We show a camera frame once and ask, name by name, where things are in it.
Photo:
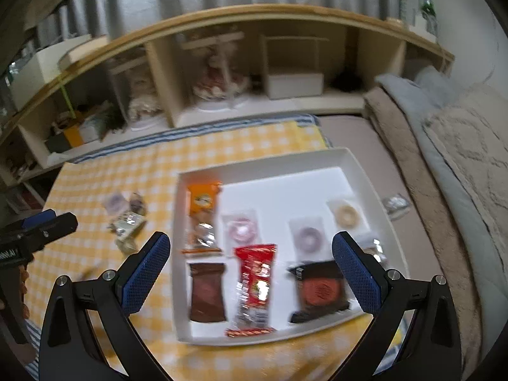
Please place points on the cream donut packet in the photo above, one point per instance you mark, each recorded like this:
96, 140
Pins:
347, 214

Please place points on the orange snack packet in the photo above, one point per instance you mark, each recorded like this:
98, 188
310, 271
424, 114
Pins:
202, 202

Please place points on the beige blanket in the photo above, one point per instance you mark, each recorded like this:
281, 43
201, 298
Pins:
401, 154

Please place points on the green plant stem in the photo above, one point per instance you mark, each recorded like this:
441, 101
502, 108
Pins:
65, 95

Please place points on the yellow box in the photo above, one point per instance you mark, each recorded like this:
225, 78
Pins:
73, 135

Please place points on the wooden shelf unit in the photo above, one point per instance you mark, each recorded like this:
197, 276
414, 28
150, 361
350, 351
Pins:
254, 12

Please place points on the greenish snack packet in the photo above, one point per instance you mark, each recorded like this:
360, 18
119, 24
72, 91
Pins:
127, 226

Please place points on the small silver snack packet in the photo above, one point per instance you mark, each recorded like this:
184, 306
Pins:
375, 246
395, 205

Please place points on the white appliance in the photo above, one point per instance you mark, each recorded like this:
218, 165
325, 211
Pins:
43, 71

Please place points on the yellow checkered tablecloth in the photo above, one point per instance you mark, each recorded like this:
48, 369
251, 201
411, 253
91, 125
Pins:
119, 166

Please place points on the doll in red dress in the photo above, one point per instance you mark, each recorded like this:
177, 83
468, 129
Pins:
218, 77

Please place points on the brown snack packet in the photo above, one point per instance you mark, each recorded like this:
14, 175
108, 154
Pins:
206, 291

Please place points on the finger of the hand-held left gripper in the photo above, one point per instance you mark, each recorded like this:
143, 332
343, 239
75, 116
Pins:
37, 218
59, 226

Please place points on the red snack packet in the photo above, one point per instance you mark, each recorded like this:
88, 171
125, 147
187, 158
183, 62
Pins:
256, 281

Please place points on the person's left hand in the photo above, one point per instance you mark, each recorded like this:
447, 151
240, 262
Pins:
24, 285

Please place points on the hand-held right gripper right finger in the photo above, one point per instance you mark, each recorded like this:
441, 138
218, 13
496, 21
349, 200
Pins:
357, 274

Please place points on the dark green box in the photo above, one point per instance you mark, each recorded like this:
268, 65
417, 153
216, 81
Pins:
55, 143

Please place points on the pink donut packet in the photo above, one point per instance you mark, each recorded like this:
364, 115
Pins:
239, 228

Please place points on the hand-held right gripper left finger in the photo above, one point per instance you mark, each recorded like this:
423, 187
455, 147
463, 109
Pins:
147, 270

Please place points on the green bottle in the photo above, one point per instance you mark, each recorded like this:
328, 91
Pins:
428, 8

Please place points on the black packet with red cake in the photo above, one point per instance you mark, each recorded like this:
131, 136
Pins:
321, 291

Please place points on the white cardboard box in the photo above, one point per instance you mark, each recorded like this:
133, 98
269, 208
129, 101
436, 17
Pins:
285, 190

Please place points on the grey blanket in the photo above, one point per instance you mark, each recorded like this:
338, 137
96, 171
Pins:
432, 127

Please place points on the white storage box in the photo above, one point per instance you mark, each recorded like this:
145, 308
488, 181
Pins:
293, 84

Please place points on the cream textured blanket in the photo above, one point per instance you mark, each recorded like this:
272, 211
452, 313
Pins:
476, 158

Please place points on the white tissue pack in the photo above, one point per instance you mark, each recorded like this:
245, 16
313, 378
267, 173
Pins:
93, 127

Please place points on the small dark snack packet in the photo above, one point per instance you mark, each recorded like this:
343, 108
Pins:
137, 203

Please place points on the dark fluffy object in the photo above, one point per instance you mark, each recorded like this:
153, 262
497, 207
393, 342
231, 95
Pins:
349, 81

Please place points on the doll in white dress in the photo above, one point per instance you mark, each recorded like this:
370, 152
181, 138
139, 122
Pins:
143, 103

